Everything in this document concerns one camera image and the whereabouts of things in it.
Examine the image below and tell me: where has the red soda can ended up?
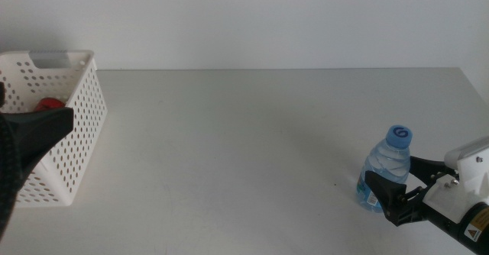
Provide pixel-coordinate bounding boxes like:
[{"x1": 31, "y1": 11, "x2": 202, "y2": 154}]
[{"x1": 33, "y1": 97, "x2": 66, "y2": 113}]

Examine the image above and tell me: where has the clear water bottle blue cap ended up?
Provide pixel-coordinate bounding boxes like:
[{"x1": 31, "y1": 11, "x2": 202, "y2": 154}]
[{"x1": 356, "y1": 124, "x2": 413, "y2": 213}]

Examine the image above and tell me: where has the white perforated plastic basket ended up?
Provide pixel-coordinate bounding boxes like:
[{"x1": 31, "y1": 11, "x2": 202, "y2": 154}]
[{"x1": 0, "y1": 50, "x2": 108, "y2": 208}]

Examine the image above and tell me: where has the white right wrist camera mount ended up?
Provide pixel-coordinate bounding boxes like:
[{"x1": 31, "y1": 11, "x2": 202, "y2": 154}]
[{"x1": 422, "y1": 134, "x2": 489, "y2": 224}]

